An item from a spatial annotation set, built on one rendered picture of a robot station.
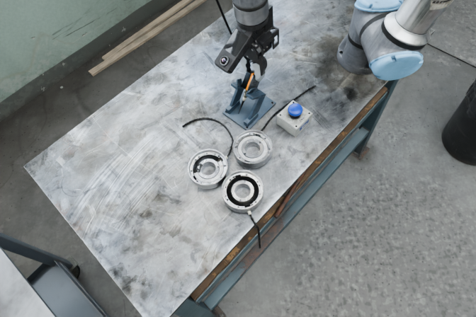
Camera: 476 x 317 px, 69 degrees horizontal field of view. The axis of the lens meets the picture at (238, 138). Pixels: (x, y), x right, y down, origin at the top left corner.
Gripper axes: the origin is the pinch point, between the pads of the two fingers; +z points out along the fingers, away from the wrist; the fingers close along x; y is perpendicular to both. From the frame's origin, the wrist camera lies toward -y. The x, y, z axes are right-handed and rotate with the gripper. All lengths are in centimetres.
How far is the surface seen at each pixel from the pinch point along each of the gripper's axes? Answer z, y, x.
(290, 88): 12.9, 10.5, -4.7
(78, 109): 91, -35, 120
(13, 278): 19, -82, 18
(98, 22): 74, 12, 148
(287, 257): 91, -19, -28
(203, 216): 9.8, -35.2, -13.3
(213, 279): 35, -46, -21
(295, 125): 7.5, -1.3, -15.9
